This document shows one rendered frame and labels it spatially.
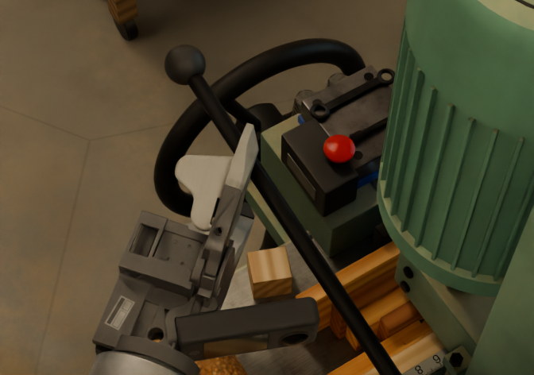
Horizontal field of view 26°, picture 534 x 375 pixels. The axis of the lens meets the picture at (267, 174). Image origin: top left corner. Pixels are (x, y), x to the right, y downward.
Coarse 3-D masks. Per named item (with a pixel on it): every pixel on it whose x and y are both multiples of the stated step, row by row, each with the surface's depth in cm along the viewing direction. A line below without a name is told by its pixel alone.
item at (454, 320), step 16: (400, 256) 105; (400, 272) 107; (416, 272) 103; (416, 288) 105; (432, 288) 102; (448, 288) 101; (416, 304) 107; (432, 304) 103; (448, 304) 101; (464, 304) 100; (480, 304) 100; (432, 320) 105; (448, 320) 102; (464, 320) 100; (480, 320) 100; (448, 336) 103; (464, 336) 100; (480, 336) 99
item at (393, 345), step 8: (424, 320) 110; (408, 328) 110; (392, 336) 109; (424, 336) 109; (384, 344) 109; (392, 344) 109; (400, 344) 109; (408, 344) 109; (392, 352) 108; (352, 360) 108; (360, 360) 108; (368, 360) 108; (344, 368) 108; (352, 368) 108; (360, 368) 108; (368, 368) 108
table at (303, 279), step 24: (264, 216) 124; (288, 240) 122; (312, 240) 119; (336, 264) 117; (240, 288) 116; (336, 336) 113; (240, 360) 112; (264, 360) 112; (288, 360) 112; (312, 360) 112; (336, 360) 112
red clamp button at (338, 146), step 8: (336, 136) 111; (344, 136) 111; (328, 144) 110; (336, 144) 110; (344, 144) 110; (352, 144) 110; (328, 152) 110; (336, 152) 110; (344, 152) 110; (352, 152) 110; (336, 160) 110; (344, 160) 110
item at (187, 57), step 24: (192, 48) 97; (168, 72) 97; (192, 72) 96; (216, 120) 95; (264, 168) 94; (264, 192) 93; (288, 216) 92; (312, 264) 90; (336, 288) 89; (360, 312) 89; (360, 336) 88; (384, 360) 87
